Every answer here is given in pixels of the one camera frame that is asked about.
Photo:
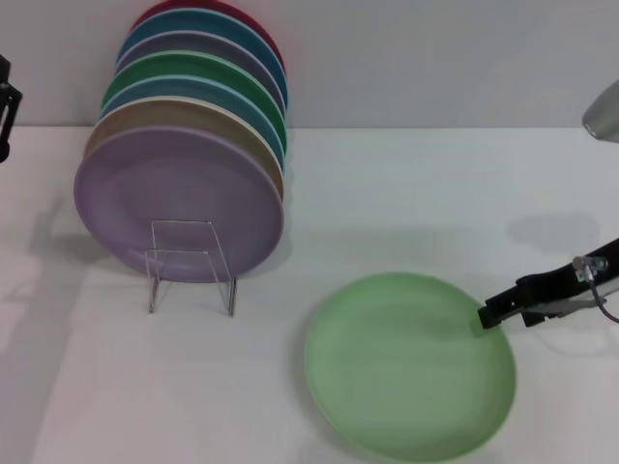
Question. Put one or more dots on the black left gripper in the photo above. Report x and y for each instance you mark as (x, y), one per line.
(4, 67)

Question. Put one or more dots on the maroon red plate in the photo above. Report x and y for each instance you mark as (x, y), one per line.
(193, 3)

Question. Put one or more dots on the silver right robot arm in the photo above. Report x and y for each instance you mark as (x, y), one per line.
(604, 116)

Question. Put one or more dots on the grey purple plate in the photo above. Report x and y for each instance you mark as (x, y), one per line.
(203, 43)

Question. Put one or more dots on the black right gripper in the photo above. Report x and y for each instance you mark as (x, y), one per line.
(570, 285)

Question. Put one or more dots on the teal blue plate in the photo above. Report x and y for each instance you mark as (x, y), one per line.
(203, 21)

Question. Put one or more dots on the light green plate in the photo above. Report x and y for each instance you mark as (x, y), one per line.
(401, 367)

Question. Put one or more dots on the light blue plate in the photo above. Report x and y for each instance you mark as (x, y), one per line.
(184, 89)

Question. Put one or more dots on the lilac plate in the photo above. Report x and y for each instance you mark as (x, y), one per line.
(169, 193)

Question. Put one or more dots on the beige plate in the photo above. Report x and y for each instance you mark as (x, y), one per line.
(169, 113)

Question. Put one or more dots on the dark green plate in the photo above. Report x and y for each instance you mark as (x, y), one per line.
(193, 65)

